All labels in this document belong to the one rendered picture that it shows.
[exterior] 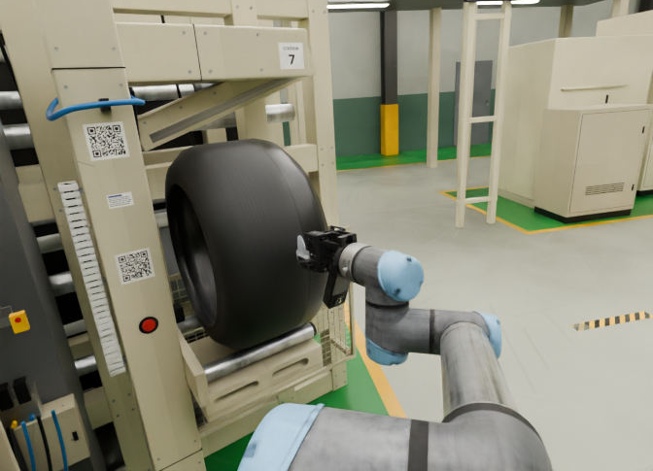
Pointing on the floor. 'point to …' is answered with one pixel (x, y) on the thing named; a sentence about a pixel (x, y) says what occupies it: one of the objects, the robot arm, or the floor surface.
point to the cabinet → (590, 160)
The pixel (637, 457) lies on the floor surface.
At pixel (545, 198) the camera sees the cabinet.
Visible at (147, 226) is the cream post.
